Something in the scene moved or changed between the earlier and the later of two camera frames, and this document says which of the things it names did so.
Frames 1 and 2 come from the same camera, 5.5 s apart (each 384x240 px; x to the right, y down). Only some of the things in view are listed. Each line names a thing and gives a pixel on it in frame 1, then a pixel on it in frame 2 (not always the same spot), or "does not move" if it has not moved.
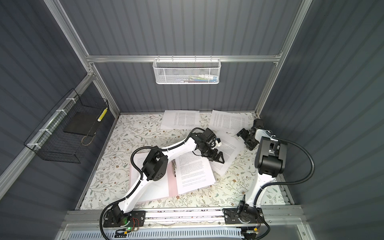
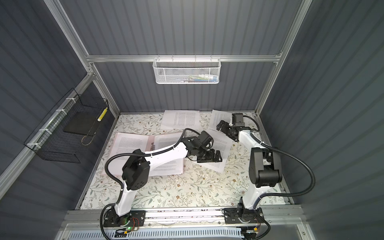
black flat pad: (83, 123) does not move
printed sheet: (229, 121) does not move
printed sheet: (193, 172) -> (174, 167)
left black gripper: (212, 156) does not move
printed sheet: (157, 189) -> (125, 143)
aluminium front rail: (276, 219) does not move
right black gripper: (245, 135) -> (226, 125)
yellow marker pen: (102, 114) does not move
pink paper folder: (167, 187) -> (126, 143)
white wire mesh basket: (187, 71) does not move
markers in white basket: (200, 78) does not move
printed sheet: (179, 119) does not move
